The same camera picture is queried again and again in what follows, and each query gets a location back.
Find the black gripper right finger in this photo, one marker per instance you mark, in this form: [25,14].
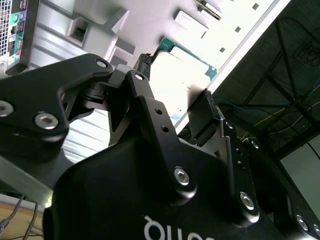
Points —
[240,175]

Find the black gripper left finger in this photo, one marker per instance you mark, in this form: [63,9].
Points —
[160,130]

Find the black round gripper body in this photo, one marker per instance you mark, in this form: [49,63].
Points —
[112,200]

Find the silver CPU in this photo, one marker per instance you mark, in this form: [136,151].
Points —
[175,72]

